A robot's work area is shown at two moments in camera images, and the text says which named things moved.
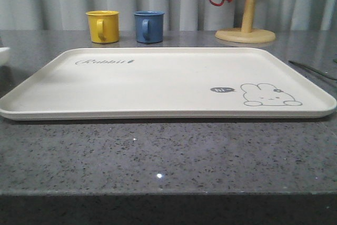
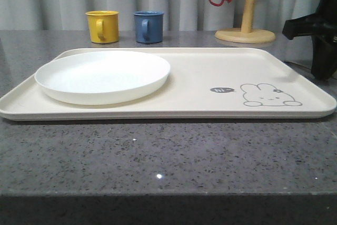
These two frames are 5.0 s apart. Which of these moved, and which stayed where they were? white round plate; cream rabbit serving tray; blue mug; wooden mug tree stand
Moved: white round plate
Stayed: wooden mug tree stand; cream rabbit serving tray; blue mug
